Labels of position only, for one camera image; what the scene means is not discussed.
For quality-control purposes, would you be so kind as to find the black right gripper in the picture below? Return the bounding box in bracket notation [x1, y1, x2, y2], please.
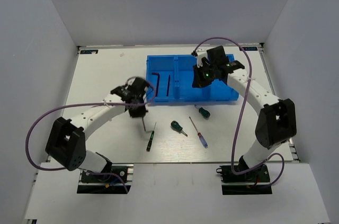
[192, 61, 217, 89]

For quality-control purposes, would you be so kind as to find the stubby green screwdriver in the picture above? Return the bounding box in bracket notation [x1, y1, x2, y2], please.
[194, 105, 211, 119]
[171, 121, 188, 137]

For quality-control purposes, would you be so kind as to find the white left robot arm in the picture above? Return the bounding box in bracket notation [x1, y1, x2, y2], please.
[45, 77, 154, 181]

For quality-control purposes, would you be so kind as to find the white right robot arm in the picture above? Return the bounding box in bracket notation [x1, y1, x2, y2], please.
[192, 46, 297, 181]

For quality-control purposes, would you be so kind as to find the blue three-compartment bin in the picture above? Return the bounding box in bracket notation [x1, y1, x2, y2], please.
[146, 55, 239, 104]

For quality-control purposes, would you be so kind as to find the slim green black screwdriver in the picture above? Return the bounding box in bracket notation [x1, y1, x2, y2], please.
[146, 122, 157, 152]

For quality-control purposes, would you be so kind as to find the dark right corner label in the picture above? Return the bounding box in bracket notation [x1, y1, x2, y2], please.
[239, 46, 258, 51]

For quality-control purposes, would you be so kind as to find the dark corner label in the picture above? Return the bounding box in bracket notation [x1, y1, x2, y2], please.
[80, 50, 98, 55]
[239, 46, 258, 51]

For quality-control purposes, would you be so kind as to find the dark left corner label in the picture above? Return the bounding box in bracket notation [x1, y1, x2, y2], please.
[80, 50, 98, 55]

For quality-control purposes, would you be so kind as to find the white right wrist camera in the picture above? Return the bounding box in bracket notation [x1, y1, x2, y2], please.
[191, 51, 209, 68]

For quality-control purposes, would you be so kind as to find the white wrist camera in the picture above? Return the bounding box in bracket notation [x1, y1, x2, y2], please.
[191, 51, 209, 68]
[126, 78, 135, 86]

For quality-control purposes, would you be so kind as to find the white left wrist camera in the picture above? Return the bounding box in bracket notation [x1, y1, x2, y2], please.
[126, 78, 135, 86]

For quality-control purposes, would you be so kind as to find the blue red handle screwdriver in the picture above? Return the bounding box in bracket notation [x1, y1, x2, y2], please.
[189, 117, 208, 148]

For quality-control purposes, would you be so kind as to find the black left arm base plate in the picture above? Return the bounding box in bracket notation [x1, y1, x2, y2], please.
[77, 164, 134, 194]

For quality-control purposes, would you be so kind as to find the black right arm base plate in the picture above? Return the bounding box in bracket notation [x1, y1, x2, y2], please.
[216, 165, 272, 195]

